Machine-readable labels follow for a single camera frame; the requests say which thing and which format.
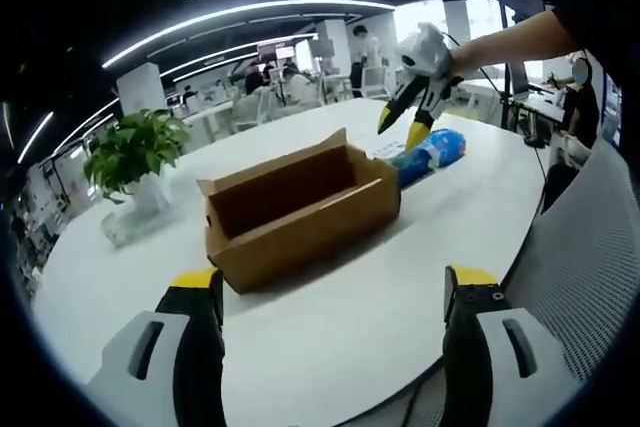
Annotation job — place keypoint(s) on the curved ceiling light strip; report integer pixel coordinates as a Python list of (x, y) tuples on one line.
[(225, 14)]

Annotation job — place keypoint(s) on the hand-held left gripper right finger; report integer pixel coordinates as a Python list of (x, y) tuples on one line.
[(470, 327)]

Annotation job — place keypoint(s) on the blue white wet wipes pack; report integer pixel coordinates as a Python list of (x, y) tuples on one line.
[(445, 144)]

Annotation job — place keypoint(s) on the white table socket strip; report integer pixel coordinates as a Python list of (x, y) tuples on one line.
[(387, 148)]

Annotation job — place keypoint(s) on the white patterned paper cup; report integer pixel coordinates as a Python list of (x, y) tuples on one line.
[(122, 229)]

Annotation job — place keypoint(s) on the person's right hand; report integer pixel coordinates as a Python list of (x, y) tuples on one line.
[(462, 63)]

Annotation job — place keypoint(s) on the green plant in white pot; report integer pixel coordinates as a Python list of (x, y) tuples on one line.
[(135, 147)]

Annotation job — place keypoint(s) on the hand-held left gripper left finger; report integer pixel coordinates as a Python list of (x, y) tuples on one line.
[(195, 337)]

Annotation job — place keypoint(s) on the brown cardboard shoe box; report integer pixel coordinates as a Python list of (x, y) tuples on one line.
[(310, 242)]

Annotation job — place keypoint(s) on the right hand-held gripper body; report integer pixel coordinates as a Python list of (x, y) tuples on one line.
[(425, 54)]

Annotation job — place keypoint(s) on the grey mesh office chair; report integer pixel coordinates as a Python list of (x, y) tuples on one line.
[(590, 257)]

